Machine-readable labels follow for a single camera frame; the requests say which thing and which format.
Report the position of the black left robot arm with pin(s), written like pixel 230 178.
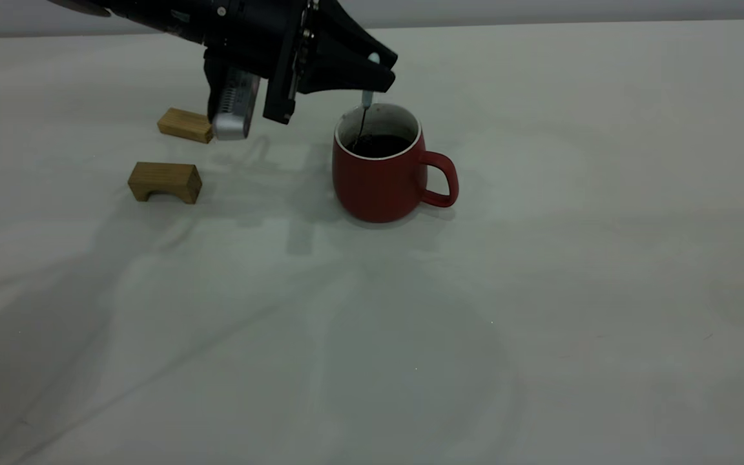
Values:
pixel 152 14

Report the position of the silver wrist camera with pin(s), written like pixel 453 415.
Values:
pixel 236 106

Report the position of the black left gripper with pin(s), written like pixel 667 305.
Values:
pixel 268 39

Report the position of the arched wooden block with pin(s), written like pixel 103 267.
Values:
pixel 165 177

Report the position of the flat rectangular wooden block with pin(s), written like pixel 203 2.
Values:
pixel 185 124

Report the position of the dark coffee liquid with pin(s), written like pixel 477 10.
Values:
pixel 385 147

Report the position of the red ceramic mug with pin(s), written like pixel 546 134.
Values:
pixel 378 190

